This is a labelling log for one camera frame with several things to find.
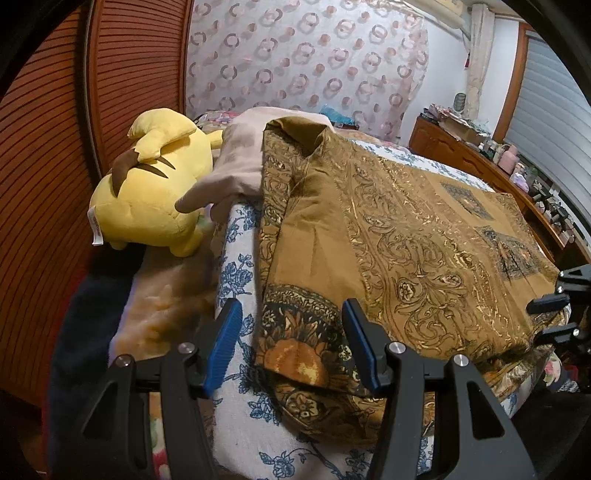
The pink thermos jug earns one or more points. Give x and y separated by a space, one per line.
508 159

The dark navy cloth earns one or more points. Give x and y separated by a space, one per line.
83 346

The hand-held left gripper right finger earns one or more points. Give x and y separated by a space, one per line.
362 341

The wooden louvred door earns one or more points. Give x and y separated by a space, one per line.
51 161

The pale pink cloth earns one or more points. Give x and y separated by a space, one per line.
240 157

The tan fuzzy blanket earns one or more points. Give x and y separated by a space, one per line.
171 304

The wooden cabinet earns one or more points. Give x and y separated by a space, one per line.
461 157

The yellow plush toy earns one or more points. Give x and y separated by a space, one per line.
147 194

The blue floral white sheet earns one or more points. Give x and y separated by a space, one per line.
240 286

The small grey fan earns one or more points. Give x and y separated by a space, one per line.
460 104

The cardboard box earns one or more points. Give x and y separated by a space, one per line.
461 128

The brown patterned garment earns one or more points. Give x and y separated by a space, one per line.
415 230

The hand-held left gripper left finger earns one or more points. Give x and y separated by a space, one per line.
226 341

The turquoise plastic bag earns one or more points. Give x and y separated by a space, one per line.
339 117

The lavender cloth bundle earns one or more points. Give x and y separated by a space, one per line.
520 177

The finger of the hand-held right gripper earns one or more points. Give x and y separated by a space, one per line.
551 303
565 337

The cream lace curtain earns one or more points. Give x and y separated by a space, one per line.
480 60

